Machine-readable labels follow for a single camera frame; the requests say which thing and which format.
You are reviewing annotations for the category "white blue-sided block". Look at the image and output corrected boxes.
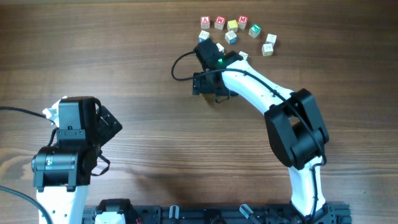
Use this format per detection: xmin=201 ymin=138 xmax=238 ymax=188
xmin=216 ymin=43 xmax=224 ymax=53
xmin=198 ymin=30 xmax=210 ymax=42
xmin=224 ymin=30 xmax=238 ymax=45

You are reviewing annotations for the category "plain white block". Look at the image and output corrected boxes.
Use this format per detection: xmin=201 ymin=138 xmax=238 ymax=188
xmin=239 ymin=51 xmax=248 ymax=60

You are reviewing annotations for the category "white yellow-sided block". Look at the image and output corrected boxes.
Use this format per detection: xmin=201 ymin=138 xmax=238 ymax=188
xmin=262 ymin=43 xmax=274 ymax=56

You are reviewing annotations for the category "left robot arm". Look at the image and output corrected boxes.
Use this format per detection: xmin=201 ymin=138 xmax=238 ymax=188
xmin=32 ymin=96 xmax=123 ymax=223

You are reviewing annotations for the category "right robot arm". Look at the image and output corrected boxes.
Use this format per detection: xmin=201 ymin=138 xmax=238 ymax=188
xmin=193 ymin=39 xmax=329 ymax=222

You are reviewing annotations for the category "yellow top block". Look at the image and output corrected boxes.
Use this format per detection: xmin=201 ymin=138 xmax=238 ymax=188
xmin=227 ymin=20 xmax=239 ymax=32

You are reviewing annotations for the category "red M block left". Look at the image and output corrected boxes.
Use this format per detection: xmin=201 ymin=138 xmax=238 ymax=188
xmin=214 ymin=16 xmax=226 ymax=30

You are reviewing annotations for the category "red m block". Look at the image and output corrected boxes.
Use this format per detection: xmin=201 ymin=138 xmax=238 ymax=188
xmin=237 ymin=15 xmax=248 ymax=29
xmin=214 ymin=16 xmax=226 ymax=30

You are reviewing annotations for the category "red A block top row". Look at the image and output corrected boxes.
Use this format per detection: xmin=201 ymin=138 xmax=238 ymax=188
xmin=200 ymin=16 xmax=210 ymax=29

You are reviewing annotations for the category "green letter block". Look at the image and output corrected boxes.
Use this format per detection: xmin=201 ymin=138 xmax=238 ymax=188
xmin=249 ymin=24 xmax=261 ymax=39

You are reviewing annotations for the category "red M block right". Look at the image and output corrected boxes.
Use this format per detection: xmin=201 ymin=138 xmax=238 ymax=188
xmin=237 ymin=15 xmax=248 ymax=29

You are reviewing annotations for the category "white block far right upper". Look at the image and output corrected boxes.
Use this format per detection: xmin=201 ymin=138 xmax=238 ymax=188
xmin=266 ymin=34 xmax=277 ymax=46

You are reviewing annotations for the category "right camera black cable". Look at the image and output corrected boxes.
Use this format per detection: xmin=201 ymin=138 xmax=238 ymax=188
xmin=170 ymin=51 xmax=327 ymax=224

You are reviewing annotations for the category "camera black cable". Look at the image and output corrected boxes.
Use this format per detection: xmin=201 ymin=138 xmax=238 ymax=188
xmin=0 ymin=106 xmax=53 ymax=224
xmin=170 ymin=51 xmax=327 ymax=224

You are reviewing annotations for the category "left camera black cable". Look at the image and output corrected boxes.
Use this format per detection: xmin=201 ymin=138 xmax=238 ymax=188
xmin=0 ymin=106 xmax=53 ymax=224

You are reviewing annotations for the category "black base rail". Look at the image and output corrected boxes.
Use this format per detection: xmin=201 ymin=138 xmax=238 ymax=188
xmin=82 ymin=198 xmax=352 ymax=224

